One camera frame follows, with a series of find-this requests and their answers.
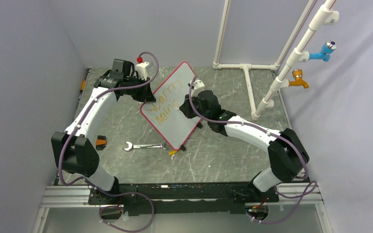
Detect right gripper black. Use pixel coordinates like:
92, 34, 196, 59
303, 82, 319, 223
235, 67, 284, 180
180, 92, 211, 122

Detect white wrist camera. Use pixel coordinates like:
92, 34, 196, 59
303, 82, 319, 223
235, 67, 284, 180
135, 56, 154, 81
189, 80, 205, 97

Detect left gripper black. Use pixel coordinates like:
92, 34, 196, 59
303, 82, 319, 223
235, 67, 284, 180
124, 76, 155, 103

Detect white pvc pipe frame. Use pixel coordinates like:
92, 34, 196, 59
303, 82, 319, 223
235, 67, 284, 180
212, 0, 339, 121

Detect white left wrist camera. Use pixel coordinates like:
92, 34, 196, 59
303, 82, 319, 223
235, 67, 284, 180
135, 56, 154, 81

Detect blue tap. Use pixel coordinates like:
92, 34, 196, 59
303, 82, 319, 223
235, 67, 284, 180
309, 41, 337, 62

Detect silver combination wrench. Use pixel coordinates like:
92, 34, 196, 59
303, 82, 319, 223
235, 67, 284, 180
122, 141, 169, 151

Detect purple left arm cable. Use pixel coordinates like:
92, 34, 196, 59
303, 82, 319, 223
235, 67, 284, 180
57, 51, 159, 233

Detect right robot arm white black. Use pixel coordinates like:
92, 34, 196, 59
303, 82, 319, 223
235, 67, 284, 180
180, 90, 309, 201

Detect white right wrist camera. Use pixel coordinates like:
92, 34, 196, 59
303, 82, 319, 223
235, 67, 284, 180
189, 80, 205, 97

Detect orange tap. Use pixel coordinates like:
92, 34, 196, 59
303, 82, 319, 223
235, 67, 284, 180
289, 69, 309, 89

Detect whiteboard with red rim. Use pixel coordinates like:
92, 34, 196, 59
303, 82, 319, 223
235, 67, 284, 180
140, 62, 201, 150

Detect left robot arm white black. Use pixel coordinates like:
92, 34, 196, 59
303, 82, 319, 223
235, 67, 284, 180
51, 57, 156, 204

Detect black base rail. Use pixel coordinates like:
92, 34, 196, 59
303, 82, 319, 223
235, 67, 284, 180
88, 182, 279, 216

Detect black orange eraser block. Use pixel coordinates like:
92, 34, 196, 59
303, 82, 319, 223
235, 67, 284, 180
95, 135, 107, 150

